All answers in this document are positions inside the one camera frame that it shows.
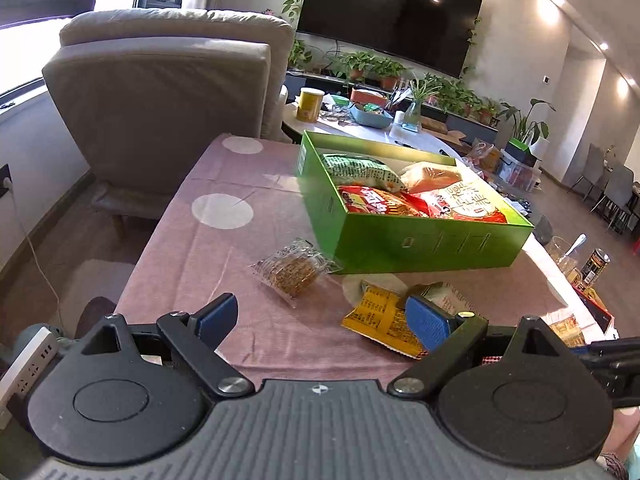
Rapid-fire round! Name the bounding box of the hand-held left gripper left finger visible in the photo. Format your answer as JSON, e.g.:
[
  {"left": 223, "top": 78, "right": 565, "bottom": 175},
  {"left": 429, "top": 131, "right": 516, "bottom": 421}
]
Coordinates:
[{"left": 75, "top": 292, "right": 256, "bottom": 401}]

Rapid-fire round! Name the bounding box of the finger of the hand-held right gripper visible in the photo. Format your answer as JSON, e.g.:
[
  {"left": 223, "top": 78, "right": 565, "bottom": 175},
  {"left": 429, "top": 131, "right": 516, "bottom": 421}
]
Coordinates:
[
  {"left": 587, "top": 338, "right": 640, "bottom": 356},
  {"left": 574, "top": 347, "right": 640, "bottom": 368}
]

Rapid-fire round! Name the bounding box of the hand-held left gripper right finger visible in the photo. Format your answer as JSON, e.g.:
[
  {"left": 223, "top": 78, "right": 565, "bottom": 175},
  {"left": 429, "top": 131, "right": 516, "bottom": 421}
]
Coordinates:
[{"left": 387, "top": 295, "right": 578, "bottom": 401}]

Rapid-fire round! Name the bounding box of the beige brown-striped snack packet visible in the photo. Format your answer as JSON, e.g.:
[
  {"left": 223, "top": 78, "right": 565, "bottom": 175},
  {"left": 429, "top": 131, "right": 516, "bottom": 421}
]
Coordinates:
[{"left": 405, "top": 281, "right": 476, "bottom": 318}]

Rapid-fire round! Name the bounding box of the yellow snack packet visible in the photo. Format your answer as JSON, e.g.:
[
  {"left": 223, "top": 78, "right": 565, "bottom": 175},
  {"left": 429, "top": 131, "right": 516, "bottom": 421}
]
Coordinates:
[{"left": 341, "top": 280, "right": 431, "bottom": 360}]

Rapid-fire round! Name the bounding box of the green cardboard box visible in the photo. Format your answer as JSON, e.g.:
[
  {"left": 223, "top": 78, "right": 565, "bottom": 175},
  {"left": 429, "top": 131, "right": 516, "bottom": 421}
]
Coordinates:
[{"left": 295, "top": 130, "right": 536, "bottom": 276}]

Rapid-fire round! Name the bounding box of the small clear brown cake packet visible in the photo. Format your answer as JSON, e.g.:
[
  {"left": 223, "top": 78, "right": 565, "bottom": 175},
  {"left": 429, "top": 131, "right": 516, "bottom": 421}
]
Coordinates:
[{"left": 250, "top": 238, "right": 343, "bottom": 300}]

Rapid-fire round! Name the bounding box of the red white-print snack bag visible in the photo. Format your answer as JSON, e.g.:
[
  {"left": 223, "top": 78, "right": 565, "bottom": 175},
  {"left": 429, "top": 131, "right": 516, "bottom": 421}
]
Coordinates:
[{"left": 417, "top": 177, "right": 508, "bottom": 224}]

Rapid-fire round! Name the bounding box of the red and yellow snack bag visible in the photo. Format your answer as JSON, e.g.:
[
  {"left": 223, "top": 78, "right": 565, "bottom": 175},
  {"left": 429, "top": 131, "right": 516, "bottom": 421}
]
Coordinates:
[{"left": 337, "top": 185, "right": 431, "bottom": 218}]

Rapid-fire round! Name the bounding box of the clear noodle cake packet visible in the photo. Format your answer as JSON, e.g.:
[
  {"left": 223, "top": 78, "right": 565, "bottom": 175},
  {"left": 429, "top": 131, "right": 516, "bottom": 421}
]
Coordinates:
[{"left": 400, "top": 161, "right": 463, "bottom": 193}]

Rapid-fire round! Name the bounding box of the green snack bag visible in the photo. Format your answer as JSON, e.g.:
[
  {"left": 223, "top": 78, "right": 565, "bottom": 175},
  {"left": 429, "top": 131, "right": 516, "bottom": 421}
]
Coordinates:
[{"left": 320, "top": 152, "right": 406, "bottom": 193}]

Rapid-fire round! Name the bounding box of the black device with red case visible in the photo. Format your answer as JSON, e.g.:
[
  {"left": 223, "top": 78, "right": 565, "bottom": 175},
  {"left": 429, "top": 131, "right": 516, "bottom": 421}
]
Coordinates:
[{"left": 572, "top": 285, "right": 616, "bottom": 335}]

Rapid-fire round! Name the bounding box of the pink polka-dot tablecloth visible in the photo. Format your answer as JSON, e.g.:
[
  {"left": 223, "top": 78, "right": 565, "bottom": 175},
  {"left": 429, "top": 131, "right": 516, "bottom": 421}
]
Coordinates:
[{"left": 114, "top": 132, "right": 601, "bottom": 391}]

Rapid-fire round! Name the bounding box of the black drink can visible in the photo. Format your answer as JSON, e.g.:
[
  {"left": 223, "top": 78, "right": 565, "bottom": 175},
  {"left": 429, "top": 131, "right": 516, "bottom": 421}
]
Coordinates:
[{"left": 577, "top": 247, "right": 611, "bottom": 288}]

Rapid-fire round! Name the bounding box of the glass cup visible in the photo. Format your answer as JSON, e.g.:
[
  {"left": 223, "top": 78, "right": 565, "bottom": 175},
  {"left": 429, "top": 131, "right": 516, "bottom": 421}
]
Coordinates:
[{"left": 545, "top": 235, "right": 581, "bottom": 281}]

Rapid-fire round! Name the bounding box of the metal spoon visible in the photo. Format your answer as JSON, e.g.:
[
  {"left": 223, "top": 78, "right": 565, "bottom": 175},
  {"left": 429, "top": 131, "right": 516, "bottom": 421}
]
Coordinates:
[{"left": 565, "top": 233, "right": 587, "bottom": 261}]

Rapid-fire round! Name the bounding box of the dark round low table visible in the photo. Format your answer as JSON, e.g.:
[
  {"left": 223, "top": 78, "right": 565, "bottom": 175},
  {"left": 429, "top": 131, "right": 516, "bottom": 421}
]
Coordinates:
[{"left": 492, "top": 180, "right": 553, "bottom": 251}]

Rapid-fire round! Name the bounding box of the grey dining chair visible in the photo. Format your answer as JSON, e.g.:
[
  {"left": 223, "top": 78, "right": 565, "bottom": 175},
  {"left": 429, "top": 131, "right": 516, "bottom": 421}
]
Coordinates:
[
  {"left": 570, "top": 142, "right": 608, "bottom": 201},
  {"left": 595, "top": 162, "right": 636, "bottom": 231}
]

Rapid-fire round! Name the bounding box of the clear storage bin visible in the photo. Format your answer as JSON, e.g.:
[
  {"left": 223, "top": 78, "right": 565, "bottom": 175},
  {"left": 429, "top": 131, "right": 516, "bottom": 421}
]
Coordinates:
[{"left": 497, "top": 152, "right": 543, "bottom": 192}]

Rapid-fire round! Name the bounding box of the white coffee table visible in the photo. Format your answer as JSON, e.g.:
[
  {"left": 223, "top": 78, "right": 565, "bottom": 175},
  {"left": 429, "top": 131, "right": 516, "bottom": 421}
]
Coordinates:
[{"left": 281, "top": 102, "right": 468, "bottom": 161}]

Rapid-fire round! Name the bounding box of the brown cardboard box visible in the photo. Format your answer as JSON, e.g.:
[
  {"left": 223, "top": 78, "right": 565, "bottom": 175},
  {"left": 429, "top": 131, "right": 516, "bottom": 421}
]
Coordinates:
[{"left": 422, "top": 115, "right": 471, "bottom": 148}]

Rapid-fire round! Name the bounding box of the white power strip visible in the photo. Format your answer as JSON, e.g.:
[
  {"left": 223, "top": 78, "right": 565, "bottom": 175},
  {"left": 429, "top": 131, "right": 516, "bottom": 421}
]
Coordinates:
[{"left": 0, "top": 327, "right": 58, "bottom": 428}]

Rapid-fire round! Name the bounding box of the dark television cabinet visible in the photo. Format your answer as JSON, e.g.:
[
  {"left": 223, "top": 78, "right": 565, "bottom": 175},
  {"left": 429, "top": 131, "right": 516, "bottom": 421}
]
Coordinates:
[{"left": 285, "top": 69, "right": 501, "bottom": 146}]

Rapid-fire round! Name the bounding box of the glass vase with plant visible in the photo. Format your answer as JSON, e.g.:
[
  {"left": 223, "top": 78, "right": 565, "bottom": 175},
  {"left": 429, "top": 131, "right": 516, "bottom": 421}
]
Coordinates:
[{"left": 400, "top": 75, "right": 436, "bottom": 133}]

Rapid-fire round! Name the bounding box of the blue plastic basin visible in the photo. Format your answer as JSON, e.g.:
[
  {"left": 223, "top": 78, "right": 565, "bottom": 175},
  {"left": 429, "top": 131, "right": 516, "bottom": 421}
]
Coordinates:
[{"left": 348, "top": 102, "right": 394, "bottom": 128}]

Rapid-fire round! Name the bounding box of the grey fabric armchair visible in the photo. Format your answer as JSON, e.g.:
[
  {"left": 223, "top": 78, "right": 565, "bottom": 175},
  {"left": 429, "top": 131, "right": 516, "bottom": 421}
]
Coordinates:
[{"left": 42, "top": 8, "right": 297, "bottom": 238}]

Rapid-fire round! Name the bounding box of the large leafy plant white pot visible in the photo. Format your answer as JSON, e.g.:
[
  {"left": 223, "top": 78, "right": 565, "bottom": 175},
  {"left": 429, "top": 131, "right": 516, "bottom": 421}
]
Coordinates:
[{"left": 500, "top": 99, "right": 557, "bottom": 158}]

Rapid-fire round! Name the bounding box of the yellow canister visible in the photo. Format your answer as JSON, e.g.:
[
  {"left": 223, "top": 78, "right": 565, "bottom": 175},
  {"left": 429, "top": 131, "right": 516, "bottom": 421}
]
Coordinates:
[{"left": 296, "top": 87, "right": 325, "bottom": 123}]

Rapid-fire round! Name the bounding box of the orange-red box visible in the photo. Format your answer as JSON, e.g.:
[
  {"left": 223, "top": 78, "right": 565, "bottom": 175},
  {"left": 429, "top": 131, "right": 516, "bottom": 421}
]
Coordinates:
[{"left": 350, "top": 87, "right": 388, "bottom": 108}]

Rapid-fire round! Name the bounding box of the row of green potted plants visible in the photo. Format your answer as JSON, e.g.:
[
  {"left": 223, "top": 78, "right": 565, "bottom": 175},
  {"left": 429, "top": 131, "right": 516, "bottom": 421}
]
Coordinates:
[{"left": 287, "top": 37, "right": 501, "bottom": 123}]

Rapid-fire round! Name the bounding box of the white power cable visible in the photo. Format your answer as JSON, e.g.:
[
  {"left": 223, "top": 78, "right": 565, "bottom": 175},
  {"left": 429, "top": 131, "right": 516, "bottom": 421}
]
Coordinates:
[{"left": 5, "top": 180, "right": 66, "bottom": 328}]

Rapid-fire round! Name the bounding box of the black wall television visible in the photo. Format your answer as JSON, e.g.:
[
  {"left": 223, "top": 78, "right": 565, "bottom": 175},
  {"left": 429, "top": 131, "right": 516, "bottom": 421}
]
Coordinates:
[{"left": 297, "top": 0, "right": 483, "bottom": 79}]

